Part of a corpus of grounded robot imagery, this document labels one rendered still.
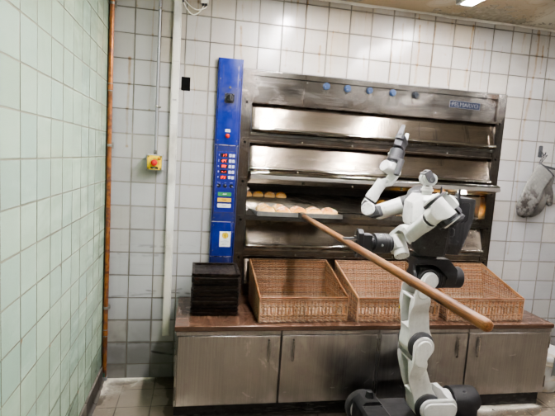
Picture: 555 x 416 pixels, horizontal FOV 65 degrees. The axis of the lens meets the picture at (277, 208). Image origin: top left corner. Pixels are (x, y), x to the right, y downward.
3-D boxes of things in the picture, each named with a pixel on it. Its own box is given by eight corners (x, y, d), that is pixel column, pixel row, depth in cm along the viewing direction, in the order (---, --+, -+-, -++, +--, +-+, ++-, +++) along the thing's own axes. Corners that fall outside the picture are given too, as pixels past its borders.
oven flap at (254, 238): (244, 247, 299) (244, 218, 304) (480, 253, 332) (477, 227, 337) (244, 246, 295) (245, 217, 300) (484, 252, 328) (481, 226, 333)
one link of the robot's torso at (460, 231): (450, 250, 244) (457, 186, 240) (474, 265, 211) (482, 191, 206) (396, 246, 245) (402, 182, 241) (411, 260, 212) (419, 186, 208)
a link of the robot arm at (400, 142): (411, 144, 259) (405, 163, 257) (396, 142, 264) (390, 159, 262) (407, 134, 248) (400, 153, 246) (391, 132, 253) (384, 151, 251)
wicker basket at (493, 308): (409, 297, 325) (413, 260, 322) (477, 297, 335) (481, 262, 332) (445, 322, 277) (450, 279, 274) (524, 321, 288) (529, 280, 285)
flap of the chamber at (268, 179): (251, 177, 280) (247, 182, 300) (500, 191, 313) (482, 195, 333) (251, 173, 280) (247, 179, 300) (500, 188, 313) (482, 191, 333)
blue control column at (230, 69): (201, 291, 491) (210, 95, 467) (215, 291, 494) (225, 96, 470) (203, 378, 303) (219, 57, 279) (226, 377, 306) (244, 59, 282)
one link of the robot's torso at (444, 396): (436, 401, 252) (438, 380, 250) (456, 422, 232) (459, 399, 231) (403, 403, 248) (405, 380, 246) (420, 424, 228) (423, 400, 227)
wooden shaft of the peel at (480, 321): (495, 333, 99) (496, 320, 99) (483, 333, 99) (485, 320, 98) (306, 219, 266) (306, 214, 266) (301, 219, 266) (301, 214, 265)
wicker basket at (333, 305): (245, 296, 301) (248, 257, 298) (324, 296, 313) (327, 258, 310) (257, 323, 254) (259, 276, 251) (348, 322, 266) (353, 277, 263)
